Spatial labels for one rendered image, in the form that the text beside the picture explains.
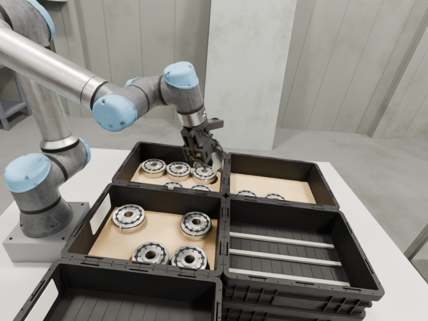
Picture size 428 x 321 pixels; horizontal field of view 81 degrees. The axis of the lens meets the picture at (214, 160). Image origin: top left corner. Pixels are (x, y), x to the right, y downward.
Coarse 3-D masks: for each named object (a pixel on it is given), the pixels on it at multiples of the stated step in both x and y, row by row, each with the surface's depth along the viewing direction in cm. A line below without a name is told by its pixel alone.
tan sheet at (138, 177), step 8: (192, 168) 114; (136, 176) 104; (144, 176) 105; (160, 176) 106; (216, 176) 110; (160, 184) 102; (184, 184) 103; (192, 184) 104; (208, 184) 105; (216, 184) 106
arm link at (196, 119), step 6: (204, 108) 66; (180, 114) 69; (192, 114) 63; (198, 114) 64; (204, 114) 65; (180, 120) 66; (186, 120) 64; (192, 120) 64; (198, 120) 65; (204, 120) 66; (186, 126) 66; (192, 126) 65
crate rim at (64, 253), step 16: (176, 192) 84; (192, 192) 84; (96, 208) 74; (224, 208) 79; (80, 224) 68; (224, 224) 74; (64, 256) 60; (80, 256) 60; (96, 256) 61; (192, 272) 60; (208, 272) 60
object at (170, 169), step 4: (172, 164) 110; (184, 164) 110; (168, 168) 106; (172, 168) 107; (188, 168) 108; (168, 172) 105; (172, 172) 104; (176, 172) 105; (180, 172) 105; (184, 172) 106; (188, 172) 105
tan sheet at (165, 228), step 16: (112, 224) 82; (160, 224) 84; (176, 224) 85; (96, 240) 76; (112, 240) 77; (128, 240) 77; (144, 240) 78; (160, 240) 79; (176, 240) 79; (208, 240) 80; (112, 256) 72; (128, 256) 73; (208, 256) 75
